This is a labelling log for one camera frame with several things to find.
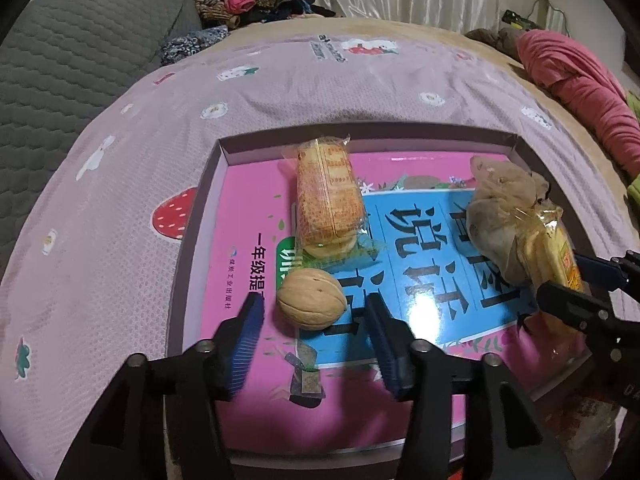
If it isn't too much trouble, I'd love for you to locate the walnut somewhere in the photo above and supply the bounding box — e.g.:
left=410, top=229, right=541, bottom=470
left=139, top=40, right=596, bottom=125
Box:
left=277, top=268, right=347, bottom=331

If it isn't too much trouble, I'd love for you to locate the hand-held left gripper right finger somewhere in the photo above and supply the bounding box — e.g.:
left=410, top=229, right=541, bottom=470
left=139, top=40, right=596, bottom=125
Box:
left=362, top=294, right=576, bottom=480

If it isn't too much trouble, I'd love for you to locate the green fleece cloth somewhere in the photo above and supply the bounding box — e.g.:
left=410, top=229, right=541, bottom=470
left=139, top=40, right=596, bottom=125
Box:
left=625, top=90, right=640, bottom=191

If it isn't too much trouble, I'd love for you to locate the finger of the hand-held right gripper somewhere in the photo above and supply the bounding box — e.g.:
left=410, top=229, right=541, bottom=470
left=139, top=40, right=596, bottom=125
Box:
left=537, top=281, right=619, bottom=334
left=574, top=254, right=629, bottom=289

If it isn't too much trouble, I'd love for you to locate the grey quilted headboard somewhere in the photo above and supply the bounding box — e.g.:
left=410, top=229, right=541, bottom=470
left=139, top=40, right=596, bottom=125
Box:
left=0, top=0, right=201, bottom=271

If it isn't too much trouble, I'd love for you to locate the brown cloth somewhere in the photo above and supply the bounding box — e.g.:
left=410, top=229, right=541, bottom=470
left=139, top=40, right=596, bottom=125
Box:
left=465, top=27, right=526, bottom=56

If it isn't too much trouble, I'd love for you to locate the shallow purple cardboard box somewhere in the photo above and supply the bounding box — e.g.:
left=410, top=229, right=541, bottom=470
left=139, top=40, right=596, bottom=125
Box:
left=165, top=122, right=608, bottom=466

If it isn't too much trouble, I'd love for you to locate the blue patterned cloth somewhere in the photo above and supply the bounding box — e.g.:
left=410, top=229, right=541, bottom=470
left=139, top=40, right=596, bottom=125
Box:
left=161, top=27, right=228, bottom=66

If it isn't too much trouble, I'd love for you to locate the yellow cake packet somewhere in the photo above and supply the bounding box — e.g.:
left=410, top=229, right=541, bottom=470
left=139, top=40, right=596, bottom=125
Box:
left=515, top=207, right=587, bottom=341

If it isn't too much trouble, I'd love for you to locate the pink and blue book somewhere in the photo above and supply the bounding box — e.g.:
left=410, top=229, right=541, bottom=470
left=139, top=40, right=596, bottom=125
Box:
left=212, top=150, right=591, bottom=456

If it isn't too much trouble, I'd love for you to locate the beige hair scrunchie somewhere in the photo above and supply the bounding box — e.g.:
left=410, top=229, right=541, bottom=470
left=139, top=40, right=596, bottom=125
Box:
left=470, top=156, right=551, bottom=286

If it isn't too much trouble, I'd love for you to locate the orange wafer cake packet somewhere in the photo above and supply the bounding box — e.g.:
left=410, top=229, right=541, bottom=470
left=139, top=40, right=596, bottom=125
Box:
left=282, top=135, right=386, bottom=261

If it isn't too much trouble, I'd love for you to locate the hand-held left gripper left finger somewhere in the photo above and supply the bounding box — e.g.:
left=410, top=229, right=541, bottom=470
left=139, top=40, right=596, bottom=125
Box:
left=55, top=292, right=266, bottom=480

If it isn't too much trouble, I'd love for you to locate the pink quilt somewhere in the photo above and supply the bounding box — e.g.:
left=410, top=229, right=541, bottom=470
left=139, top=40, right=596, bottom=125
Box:
left=517, top=30, right=640, bottom=176

